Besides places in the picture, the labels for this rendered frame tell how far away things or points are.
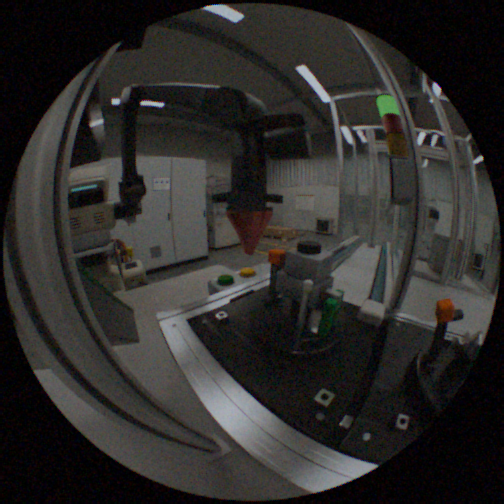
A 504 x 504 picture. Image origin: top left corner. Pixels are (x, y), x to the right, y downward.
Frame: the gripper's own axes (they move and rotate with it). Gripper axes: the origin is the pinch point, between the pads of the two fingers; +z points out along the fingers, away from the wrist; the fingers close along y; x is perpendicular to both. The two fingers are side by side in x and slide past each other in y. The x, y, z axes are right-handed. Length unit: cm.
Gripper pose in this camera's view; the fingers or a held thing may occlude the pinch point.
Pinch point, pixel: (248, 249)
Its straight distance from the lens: 26.5
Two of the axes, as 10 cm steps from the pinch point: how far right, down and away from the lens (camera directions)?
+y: 7.4, -1.8, 6.5
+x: -6.7, -2.0, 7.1
